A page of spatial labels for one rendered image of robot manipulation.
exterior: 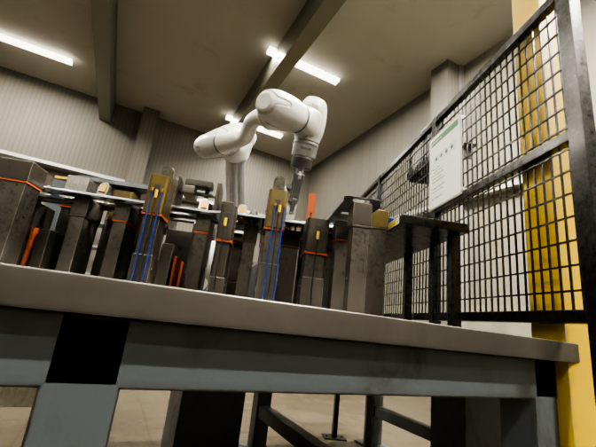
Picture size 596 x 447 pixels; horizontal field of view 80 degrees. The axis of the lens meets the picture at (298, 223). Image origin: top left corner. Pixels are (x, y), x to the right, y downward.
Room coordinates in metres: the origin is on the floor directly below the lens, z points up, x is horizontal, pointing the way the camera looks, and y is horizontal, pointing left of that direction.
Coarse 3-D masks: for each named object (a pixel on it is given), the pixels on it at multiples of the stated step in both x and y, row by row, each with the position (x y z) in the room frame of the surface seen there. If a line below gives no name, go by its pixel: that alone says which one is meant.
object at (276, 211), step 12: (276, 192) 0.99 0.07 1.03; (288, 192) 1.00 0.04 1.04; (276, 204) 0.98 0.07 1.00; (276, 216) 0.99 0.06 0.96; (264, 228) 0.99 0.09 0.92; (276, 228) 0.99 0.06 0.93; (264, 240) 1.00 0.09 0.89; (276, 240) 1.00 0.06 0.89; (264, 252) 1.00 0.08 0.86; (276, 252) 1.00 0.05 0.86; (264, 264) 0.99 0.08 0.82; (276, 264) 1.00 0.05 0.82; (264, 276) 0.99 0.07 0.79; (276, 276) 0.99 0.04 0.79; (264, 288) 0.99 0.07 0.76
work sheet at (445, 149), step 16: (448, 128) 1.17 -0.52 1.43; (432, 144) 1.29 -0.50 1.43; (448, 144) 1.17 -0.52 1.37; (432, 160) 1.29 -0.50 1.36; (448, 160) 1.17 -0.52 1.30; (432, 176) 1.29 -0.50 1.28; (448, 176) 1.17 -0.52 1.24; (432, 192) 1.29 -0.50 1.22; (448, 192) 1.17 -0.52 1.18; (432, 208) 1.28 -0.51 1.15
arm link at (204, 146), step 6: (210, 132) 1.44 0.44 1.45; (216, 132) 1.39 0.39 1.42; (198, 138) 1.45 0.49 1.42; (204, 138) 1.41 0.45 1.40; (210, 138) 1.39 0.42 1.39; (198, 144) 1.45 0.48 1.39; (204, 144) 1.42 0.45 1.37; (210, 144) 1.40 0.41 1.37; (198, 150) 1.47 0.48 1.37; (204, 150) 1.44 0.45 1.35; (210, 150) 1.42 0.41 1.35; (204, 156) 1.49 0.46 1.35; (210, 156) 1.47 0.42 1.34; (216, 156) 1.46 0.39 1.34; (222, 156) 1.52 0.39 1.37
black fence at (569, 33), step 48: (576, 0) 0.65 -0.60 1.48; (576, 48) 0.65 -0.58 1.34; (480, 96) 1.01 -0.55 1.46; (528, 96) 0.81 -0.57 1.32; (576, 96) 0.66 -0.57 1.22; (576, 144) 0.67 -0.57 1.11; (480, 192) 1.03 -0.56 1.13; (528, 192) 0.83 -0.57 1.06; (576, 192) 0.68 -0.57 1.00; (576, 240) 0.71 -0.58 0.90; (384, 288) 1.79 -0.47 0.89; (432, 288) 1.28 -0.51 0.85; (480, 288) 1.03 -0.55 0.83; (336, 432) 2.51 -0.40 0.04
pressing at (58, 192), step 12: (48, 192) 1.14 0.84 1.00; (60, 192) 1.13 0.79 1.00; (72, 192) 1.12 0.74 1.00; (84, 192) 1.08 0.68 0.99; (60, 204) 1.25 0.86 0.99; (108, 204) 1.21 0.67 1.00; (132, 204) 1.17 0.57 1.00; (180, 216) 1.24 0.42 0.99; (192, 216) 1.25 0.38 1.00; (216, 216) 1.21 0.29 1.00; (240, 216) 1.17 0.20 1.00; (252, 216) 1.15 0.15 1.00; (264, 216) 1.11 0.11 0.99; (240, 228) 1.33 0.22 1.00; (288, 228) 1.25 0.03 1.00; (300, 228) 1.23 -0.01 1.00
